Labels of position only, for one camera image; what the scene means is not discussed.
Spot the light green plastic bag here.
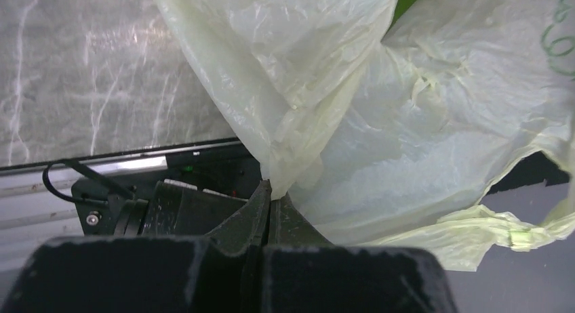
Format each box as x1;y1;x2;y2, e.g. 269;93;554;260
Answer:
154;0;574;271

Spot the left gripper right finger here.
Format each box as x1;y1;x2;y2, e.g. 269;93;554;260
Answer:
251;193;457;312

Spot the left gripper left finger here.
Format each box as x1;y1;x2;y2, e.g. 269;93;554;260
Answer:
1;180;271;312

